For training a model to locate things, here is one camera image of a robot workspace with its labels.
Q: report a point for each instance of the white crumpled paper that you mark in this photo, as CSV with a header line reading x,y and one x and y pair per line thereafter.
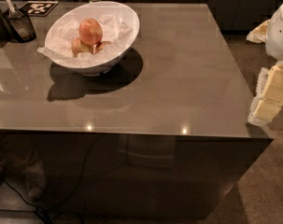
x,y
119,33

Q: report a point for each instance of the red-yellow apple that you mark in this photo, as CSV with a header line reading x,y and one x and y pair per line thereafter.
x,y
90,31

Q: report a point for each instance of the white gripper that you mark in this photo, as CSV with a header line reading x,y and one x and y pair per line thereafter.
x,y
280,32

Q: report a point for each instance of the white bowl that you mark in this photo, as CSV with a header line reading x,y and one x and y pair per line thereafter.
x,y
98,7

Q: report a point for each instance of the lower left apple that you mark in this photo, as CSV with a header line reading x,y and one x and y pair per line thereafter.
x,y
78,46

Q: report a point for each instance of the black scoop with handle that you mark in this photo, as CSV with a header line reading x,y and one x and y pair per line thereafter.
x,y
19,23

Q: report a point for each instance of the black white marker tag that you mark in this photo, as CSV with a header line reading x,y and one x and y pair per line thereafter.
x,y
39,8

